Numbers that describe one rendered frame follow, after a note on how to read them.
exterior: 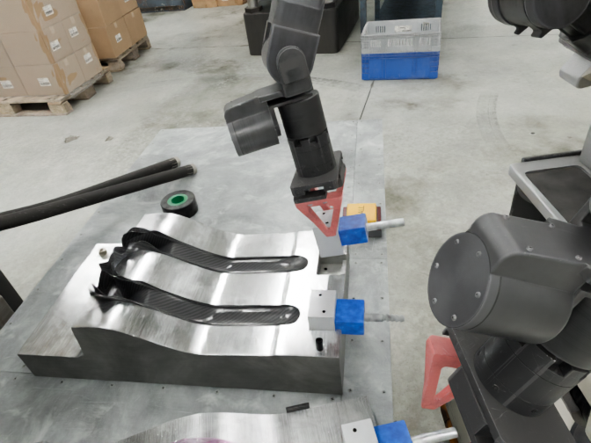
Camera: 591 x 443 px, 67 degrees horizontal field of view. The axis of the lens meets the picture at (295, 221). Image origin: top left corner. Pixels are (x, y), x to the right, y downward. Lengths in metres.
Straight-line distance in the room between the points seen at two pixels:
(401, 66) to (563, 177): 3.19
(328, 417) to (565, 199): 0.40
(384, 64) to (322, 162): 3.23
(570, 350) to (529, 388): 0.04
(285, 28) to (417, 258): 1.60
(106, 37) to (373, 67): 2.71
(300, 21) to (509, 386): 0.42
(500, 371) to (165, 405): 0.51
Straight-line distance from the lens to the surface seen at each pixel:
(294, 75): 0.55
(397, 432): 0.58
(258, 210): 1.02
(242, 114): 0.58
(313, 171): 0.61
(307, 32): 0.56
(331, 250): 0.67
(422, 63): 3.80
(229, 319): 0.69
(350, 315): 0.63
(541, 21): 0.65
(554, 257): 0.27
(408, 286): 1.92
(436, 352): 0.40
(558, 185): 0.66
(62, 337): 0.81
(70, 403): 0.81
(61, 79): 4.39
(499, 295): 0.26
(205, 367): 0.68
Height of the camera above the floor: 1.39
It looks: 38 degrees down
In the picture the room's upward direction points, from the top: 8 degrees counter-clockwise
